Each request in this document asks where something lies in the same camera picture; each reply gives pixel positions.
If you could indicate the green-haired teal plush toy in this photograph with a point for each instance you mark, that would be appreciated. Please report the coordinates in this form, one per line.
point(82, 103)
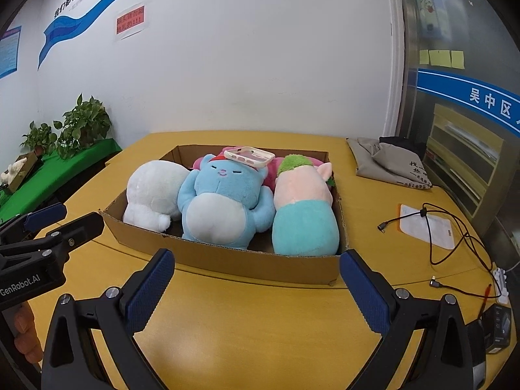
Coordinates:
point(302, 211)

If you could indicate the blue wall poster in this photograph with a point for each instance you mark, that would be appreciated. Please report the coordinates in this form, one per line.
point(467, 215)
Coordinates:
point(9, 53)

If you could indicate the person's left hand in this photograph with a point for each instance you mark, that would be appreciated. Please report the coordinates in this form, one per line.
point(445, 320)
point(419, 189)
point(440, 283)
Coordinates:
point(25, 333)

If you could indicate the blue wave wall decal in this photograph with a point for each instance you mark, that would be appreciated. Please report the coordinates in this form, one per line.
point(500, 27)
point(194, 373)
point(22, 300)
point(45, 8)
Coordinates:
point(61, 32)

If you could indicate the white plastic packet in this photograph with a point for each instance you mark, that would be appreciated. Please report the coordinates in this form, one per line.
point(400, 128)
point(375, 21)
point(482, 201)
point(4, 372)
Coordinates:
point(414, 227)

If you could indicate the cartoon poster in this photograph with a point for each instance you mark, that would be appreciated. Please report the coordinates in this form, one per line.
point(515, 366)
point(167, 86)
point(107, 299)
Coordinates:
point(430, 8)

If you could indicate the white toy figure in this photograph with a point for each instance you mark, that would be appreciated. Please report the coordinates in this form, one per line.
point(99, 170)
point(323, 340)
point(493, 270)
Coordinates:
point(12, 170)

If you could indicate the green table cloth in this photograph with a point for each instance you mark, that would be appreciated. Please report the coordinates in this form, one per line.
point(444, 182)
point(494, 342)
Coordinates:
point(40, 187)

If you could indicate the brown box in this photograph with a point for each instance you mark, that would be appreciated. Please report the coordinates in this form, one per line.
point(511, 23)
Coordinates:
point(26, 174)

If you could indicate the red paper notice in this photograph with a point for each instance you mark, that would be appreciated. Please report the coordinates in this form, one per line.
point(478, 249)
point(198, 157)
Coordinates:
point(131, 22)

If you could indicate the white plush toy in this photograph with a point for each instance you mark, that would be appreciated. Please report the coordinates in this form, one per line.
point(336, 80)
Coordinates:
point(152, 191)

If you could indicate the cardboard box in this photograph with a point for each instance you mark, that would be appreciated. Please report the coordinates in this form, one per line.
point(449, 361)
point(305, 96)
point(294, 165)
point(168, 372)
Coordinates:
point(243, 264)

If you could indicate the blue plush toy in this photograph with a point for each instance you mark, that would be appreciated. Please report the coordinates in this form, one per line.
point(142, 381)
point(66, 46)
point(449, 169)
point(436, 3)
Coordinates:
point(223, 207)

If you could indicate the blue band glass sign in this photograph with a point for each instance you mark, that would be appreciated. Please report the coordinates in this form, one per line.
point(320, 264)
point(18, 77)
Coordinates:
point(467, 89)

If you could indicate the black box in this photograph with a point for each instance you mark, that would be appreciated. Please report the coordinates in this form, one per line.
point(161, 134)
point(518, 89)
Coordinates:
point(497, 329)

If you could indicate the potted green plant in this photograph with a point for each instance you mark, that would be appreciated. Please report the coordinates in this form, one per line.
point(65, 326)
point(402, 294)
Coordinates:
point(85, 124)
point(38, 138)

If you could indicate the pink plush bear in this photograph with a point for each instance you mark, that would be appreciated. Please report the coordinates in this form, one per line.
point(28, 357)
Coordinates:
point(274, 170)

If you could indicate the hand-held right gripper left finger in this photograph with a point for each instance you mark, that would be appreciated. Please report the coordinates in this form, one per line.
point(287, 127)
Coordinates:
point(148, 296)

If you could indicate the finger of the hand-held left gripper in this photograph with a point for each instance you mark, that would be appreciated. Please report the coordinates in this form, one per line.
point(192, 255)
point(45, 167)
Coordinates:
point(44, 213)
point(77, 229)

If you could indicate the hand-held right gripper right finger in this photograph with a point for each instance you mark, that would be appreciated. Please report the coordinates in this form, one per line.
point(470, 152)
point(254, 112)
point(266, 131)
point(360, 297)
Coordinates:
point(365, 292)

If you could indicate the grey cloth bag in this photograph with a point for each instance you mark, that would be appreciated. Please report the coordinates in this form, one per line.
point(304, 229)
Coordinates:
point(371, 164)

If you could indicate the white power strip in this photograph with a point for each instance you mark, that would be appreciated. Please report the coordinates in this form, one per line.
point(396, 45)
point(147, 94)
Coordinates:
point(500, 284)

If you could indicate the white phone case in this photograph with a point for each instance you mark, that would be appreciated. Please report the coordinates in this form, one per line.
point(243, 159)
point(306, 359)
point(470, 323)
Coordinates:
point(260, 161)

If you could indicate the yellow sticky note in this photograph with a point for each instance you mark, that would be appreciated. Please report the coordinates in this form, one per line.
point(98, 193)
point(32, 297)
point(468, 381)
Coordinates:
point(423, 57)
point(440, 58)
point(457, 59)

